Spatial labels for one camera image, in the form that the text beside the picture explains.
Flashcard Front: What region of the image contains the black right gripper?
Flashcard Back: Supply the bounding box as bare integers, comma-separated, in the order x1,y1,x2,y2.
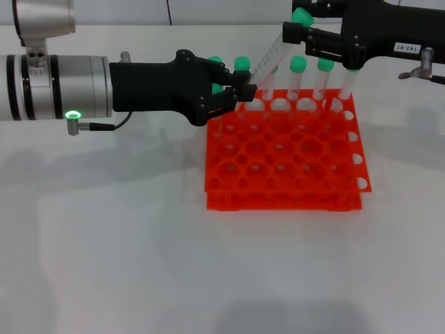
282,0,445,71

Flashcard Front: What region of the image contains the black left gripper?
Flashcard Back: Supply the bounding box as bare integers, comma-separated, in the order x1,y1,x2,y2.
109,49,258,127

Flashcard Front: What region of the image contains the orange test tube rack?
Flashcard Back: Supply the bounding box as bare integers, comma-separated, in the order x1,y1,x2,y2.
203,88,373,212

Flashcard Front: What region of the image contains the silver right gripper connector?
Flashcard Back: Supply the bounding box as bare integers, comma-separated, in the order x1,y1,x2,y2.
419,47,435,74

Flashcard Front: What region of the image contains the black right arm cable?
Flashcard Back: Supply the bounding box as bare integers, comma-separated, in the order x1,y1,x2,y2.
398,69,445,86

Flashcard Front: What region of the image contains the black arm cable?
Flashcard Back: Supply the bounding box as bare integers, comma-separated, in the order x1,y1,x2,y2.
65,111,131,136
398,69,445,86

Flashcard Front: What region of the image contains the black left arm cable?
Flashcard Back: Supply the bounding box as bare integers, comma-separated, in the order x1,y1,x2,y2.
65,111,131,136

